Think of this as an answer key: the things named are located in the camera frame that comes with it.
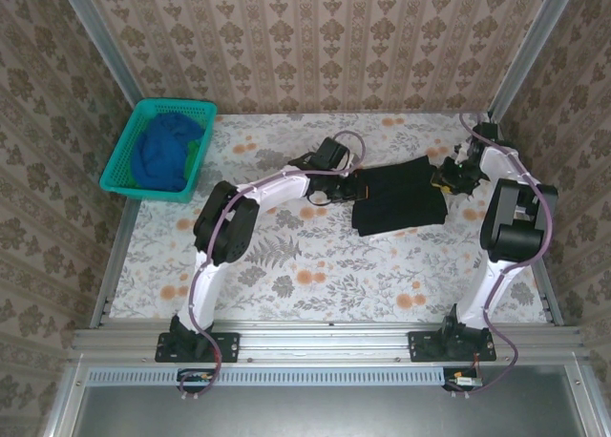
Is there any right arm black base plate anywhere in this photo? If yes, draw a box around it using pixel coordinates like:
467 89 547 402
408 330 497 364

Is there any black t-shirt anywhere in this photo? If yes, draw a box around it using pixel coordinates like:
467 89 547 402
351 155 450 238

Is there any green t-shirt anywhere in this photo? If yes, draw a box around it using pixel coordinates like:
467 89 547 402
183 139 204 174

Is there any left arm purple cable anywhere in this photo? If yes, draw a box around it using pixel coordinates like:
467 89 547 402
179 130 368 403

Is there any grey metal panel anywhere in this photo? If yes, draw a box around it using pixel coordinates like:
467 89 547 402
47 364 611 437

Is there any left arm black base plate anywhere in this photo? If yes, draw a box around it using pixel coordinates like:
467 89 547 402
155 331 241 364

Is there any floral tablecloth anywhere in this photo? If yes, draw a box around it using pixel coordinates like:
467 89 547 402
109 112 548 323

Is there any aluminium frame post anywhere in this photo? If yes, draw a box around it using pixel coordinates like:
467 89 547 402
54 0 144 109
489 0 581 123

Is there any slotted grey cable duct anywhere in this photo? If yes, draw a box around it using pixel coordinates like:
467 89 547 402
88 365 478 388

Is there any small controller board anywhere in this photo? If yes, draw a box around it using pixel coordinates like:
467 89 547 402
442 367 484 392
177 368 217 393

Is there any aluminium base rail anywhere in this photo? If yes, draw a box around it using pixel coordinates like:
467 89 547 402
69 320 591 364

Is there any blue t-shirt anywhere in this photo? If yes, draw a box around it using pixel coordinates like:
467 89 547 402
131 112 206 193

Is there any teal plastic basket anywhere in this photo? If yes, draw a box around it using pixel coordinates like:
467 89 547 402
98 97 219 203

